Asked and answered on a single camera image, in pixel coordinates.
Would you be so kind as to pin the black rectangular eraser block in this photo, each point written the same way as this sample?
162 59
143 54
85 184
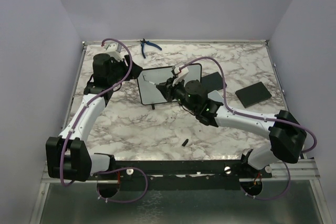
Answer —
212 82

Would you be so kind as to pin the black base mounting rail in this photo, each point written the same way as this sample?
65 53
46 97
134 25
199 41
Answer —
183 175

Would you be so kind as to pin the aluminium frame profile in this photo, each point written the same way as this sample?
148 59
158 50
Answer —
305 169

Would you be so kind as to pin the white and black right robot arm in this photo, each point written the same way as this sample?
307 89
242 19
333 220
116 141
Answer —
283 132

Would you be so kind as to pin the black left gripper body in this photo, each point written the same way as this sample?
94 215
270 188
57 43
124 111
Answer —
120 70

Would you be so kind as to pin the black flat pad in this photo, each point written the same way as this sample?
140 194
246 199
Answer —
253 94

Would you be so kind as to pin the black framed whiteboard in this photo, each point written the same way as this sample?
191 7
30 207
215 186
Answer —
149 94

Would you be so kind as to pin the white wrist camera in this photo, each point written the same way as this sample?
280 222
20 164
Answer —
179 72
113 50

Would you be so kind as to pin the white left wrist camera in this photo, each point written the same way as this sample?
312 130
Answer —
113 50

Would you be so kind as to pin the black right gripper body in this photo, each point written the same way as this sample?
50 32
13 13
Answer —
178 92

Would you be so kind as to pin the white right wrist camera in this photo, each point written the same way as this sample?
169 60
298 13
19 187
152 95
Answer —
179 72

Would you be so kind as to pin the black marker cap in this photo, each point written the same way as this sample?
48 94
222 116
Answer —
185 142

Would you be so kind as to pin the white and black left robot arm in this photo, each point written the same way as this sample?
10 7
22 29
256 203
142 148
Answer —
67 154

